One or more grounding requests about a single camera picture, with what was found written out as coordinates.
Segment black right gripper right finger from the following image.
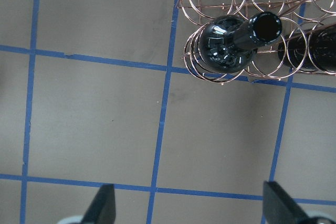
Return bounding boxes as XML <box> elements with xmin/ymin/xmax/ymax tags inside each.
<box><xmin>262</xmin><ymin>181</ymin><xmax>310</xmax><ymax>224</ymax></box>

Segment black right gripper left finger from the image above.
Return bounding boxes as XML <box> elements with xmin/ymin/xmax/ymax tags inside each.
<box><xmin>82</xmin><ymin>184</ymin><xmax>116</xmax><ymax>224</ymax></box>

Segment copper wire wine basket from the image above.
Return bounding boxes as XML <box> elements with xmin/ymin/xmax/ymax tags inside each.
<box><xmin>177</xmin><ymin>0</ymin><xmax>335</xmax><ymax>84</ymax></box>

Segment dark wine bottle in basket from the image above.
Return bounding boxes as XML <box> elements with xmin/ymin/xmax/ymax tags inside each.
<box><xmin>198</xmin><ymin>12</ymin><xmax>282</xmax><ymax>74</ymax></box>

